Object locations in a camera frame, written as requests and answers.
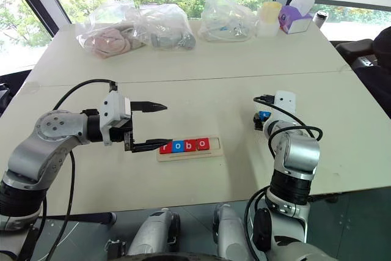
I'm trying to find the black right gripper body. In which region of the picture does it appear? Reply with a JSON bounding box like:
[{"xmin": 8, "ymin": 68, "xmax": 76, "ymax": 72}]
[{"xmin": 252, "ymin": 112, "xmax": 265, "ymax": 131}]

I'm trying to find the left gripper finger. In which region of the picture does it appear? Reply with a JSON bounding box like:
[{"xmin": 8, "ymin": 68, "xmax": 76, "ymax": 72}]
[
  {"xmin": 130, "ymin": 100, "xmax": 169, "ymax": 114},
  {"xmin": 131, "ymin": 138, "xmax": 174, "ymax": 154}
]

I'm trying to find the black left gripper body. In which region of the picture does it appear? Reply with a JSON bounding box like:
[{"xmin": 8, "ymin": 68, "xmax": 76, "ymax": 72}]
[{"xmin": 108, "ymin": 119, "xmax": 136, "ymax": 153}]

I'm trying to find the red letter tile b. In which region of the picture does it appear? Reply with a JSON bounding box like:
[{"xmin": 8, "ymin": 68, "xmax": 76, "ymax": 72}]
[{"xmin": 183, "ymin": 138, "xmax": 199, "ymax": 153}]

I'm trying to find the wooden letter tray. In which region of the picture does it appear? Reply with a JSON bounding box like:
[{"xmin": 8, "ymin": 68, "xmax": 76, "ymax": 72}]
[{"xmin": 156, "ymin": 134, "xmax": 224, "ymax": 163}]

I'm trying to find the red letter tile o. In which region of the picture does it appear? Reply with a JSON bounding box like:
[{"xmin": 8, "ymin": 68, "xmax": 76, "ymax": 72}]
[{"xmin": 196, "ymin": 137, "xmax": 211, "ymax": 152}]

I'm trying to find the red letter tile r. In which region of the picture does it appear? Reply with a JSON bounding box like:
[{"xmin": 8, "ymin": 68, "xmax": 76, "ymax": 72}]
[{"xmin": 158, "ymin": 141, "xmax": 174, "ymax": 155}]

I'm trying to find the silver left robot leg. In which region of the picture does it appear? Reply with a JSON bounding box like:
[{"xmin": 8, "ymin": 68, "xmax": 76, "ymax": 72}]
[{"xmin": 126, "ymin": 208, "xmax": 181, "ymax": 258}]

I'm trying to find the silver robot leg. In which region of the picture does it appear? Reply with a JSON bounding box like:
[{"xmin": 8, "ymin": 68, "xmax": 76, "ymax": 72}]
[
  {"xmin": 126, "ymin": 208, "xmax": 181, "ymax": 258},
  {"xmin": 212, "ymin": 204, "xmax": 250, "ymax": 261}
]

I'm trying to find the silver right robot leg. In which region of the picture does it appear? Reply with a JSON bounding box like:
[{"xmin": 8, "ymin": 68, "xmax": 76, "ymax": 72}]
[{"xmin": 212, "ymin": 204, "xmax": 250, "ymax": 261}]

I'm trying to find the dark rounded robot torso edge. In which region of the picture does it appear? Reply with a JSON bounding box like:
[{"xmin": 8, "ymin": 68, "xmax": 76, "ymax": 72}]
[{"xmin": 111, "ymin": 251, "xmax": 245, "ymax": 261}]

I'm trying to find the plastic bag with grey items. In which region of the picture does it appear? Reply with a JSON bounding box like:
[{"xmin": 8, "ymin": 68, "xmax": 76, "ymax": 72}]
[{"xmin": 134, "ymin": 3, "xmax": 197, "ymax": 52}]

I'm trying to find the plastic bag with pink cloth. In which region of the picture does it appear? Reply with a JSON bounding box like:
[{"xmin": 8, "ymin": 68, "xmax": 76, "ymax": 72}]
[{"xmin": 75, "ymin": 0, "xmax": 148, "ymax": 60}]

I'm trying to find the white plastic cup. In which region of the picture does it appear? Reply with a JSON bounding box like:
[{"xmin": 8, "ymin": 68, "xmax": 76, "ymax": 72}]
[{"xmin": 256, "ymin": 17, "xmax": 280, "ymax": 38}]

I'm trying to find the purple tissue box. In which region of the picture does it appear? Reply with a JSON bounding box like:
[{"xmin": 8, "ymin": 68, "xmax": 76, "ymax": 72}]
[{"xmin": 278, "ymin": 0, "xmax": 315, "ymax": 35}]

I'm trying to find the tall clear plastic bag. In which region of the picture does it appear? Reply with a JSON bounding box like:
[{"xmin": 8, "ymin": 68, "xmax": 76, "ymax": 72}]
[{"xmin": 197, "ymin": 0, "xmax": 259, "ymax": 43}]

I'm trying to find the black chair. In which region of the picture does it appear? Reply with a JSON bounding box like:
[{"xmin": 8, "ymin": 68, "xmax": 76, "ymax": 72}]
[{"xmin": 334, "ymin": 39, "xmax": 391, "ymax": 103}]

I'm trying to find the white bottle with dark lid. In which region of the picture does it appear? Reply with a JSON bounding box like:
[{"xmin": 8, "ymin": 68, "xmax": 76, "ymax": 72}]
[{"xmin": 314, "ymin": 10, "xmax": 329, "ymax": 28}]

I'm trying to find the dark object beside table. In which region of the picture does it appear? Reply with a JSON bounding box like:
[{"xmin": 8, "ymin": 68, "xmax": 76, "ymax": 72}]
[{"xmin": 0, "ymin": 82, "xmax": 13, "ymax": 116}]

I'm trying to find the person in dark clothes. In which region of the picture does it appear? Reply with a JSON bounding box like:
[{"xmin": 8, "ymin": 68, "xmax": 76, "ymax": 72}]
[{"xmin": 371, "ymin": 26, "xmax": 391, "ymax": 71}]

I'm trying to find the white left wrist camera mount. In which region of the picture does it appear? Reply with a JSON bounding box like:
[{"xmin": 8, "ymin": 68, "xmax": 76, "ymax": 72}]
[{"xmin": 100, "ymin": 90, "xmax": 133, "ymax": 147}]

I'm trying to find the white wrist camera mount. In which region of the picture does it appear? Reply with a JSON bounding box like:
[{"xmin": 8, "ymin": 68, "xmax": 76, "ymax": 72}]
[
  {"xmin": 272, "ymin": 90, "xmax": 298, "ymax": 116},
  {"xmin": 100, "ymin": 90, "xmax": 133, "ymax": 147}
]

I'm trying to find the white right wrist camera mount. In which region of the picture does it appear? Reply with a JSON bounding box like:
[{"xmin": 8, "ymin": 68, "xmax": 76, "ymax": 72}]
[{"xmin": 272, "ymin": 90, "xmax": 298, "ymax": 116}]

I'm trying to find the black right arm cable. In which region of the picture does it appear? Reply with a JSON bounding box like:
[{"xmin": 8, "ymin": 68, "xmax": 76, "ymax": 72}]
[{"xmin": 245, "ymin": 94, "xmax": 324, "ymax": 261}]

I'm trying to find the black table frame bar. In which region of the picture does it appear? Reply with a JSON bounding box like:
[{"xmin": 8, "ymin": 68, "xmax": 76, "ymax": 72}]
[{"xmin": 38, "ymin": 211, "xmax": 117, "ymax": 226}]

